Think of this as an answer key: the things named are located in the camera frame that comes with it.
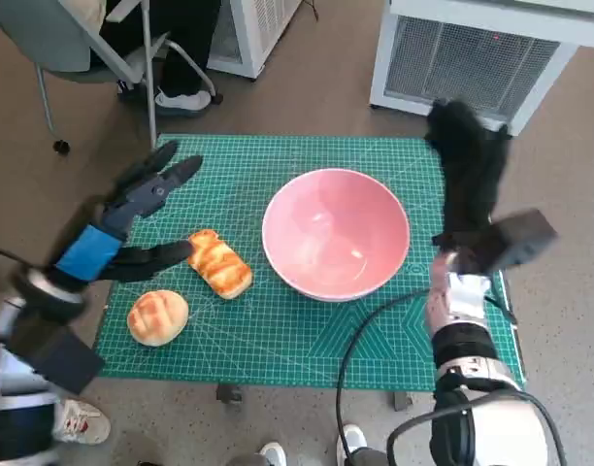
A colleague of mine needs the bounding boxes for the white cabinet with narrow grille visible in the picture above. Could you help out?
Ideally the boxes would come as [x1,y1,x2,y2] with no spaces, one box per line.
[207,0,303,80]

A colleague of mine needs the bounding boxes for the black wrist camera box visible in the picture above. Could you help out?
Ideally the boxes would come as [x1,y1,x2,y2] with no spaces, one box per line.
[10,315,107,397]
[471,208,559,274]

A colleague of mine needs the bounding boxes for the person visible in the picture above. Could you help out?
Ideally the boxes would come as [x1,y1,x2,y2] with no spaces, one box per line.
[90,0,225,117]
[53,397,112,446]

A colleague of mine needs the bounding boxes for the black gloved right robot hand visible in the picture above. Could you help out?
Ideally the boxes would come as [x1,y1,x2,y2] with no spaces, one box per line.
[424,98,514,263]

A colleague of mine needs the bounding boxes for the pink bowl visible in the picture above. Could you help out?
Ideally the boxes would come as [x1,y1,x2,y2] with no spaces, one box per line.
[261,168,411,303]

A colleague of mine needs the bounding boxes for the grey office chair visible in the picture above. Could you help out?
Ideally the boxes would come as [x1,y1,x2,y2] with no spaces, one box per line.
[0,0,220,154]

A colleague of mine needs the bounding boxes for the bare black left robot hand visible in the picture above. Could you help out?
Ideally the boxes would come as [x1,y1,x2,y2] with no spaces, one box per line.
[47,140,205,285]

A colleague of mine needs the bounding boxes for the green cutting mat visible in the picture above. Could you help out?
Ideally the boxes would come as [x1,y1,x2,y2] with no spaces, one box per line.
[93,134,526,392]

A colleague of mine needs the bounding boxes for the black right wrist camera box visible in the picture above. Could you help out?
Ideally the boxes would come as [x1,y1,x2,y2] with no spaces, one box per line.
[471,208,559,274]

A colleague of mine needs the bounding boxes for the round toy bread bun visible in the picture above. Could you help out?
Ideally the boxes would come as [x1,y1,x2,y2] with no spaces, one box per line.
[126,289,190,348]

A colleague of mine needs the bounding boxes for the long braided toy bread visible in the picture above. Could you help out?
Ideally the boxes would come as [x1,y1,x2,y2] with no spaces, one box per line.
[186,229,253,300]

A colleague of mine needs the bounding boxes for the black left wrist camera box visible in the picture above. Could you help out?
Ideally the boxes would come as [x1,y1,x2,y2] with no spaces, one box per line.
[10,315,107,397]

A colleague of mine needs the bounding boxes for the white shoe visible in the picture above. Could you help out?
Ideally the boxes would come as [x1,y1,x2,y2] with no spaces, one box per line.
[336,424,369,465]
[257,441,288,466]

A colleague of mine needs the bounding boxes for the white cabinet with wide grille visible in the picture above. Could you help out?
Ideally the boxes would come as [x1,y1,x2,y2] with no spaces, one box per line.
[368,0,594,137]

